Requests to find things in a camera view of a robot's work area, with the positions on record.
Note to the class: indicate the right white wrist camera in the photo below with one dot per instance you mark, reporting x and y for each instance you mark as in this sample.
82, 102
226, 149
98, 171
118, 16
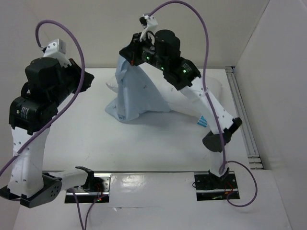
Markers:
149, 23

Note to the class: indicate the aluminium extrusion rail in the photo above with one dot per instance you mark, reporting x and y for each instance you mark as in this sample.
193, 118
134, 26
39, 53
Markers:
248, 137

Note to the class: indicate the light blue pillowcase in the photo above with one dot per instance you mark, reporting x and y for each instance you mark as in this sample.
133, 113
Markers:
136, 93

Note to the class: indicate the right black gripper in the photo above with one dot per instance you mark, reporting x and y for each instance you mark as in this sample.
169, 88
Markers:
129, 54

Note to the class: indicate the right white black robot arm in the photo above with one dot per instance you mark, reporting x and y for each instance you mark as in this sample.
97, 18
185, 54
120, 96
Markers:
163, 53

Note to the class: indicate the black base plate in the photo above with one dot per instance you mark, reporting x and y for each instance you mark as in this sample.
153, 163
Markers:
99, 189
209, 189

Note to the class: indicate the white pillow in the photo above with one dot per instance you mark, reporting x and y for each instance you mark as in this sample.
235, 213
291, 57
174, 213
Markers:
213, 84

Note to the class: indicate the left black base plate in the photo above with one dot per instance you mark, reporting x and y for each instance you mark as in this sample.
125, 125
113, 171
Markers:
99, 189

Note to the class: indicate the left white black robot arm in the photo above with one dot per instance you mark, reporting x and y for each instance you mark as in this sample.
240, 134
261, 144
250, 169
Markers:
48, 85

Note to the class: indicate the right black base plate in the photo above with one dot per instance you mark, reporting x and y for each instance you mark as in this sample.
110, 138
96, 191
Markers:
209, 189

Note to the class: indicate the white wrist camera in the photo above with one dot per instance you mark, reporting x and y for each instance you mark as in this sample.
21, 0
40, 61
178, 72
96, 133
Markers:
149, 23
55, 49

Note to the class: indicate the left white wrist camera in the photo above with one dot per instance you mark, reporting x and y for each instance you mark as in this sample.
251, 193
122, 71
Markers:
55, 49

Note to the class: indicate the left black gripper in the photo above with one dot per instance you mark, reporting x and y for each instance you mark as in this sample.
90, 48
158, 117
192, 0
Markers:
75, 68

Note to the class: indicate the blue white pillow label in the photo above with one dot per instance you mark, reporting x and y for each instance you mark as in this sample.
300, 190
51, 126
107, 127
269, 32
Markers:
202, 122

